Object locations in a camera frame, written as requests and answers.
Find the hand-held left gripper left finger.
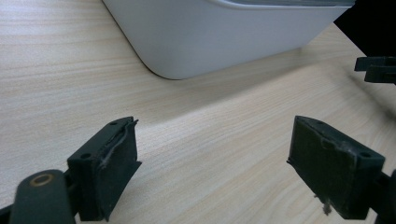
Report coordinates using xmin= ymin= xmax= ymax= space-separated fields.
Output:
xmin=66 ymin=116 xmax=143 ymax=222

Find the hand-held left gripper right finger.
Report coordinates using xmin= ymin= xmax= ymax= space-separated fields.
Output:
xmin=286 ymin=115 xmax=387 ymax=220

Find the white plastic storage box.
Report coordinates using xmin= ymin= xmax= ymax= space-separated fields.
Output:
xmin=102 ymin=0 xmax=357 ymax=80

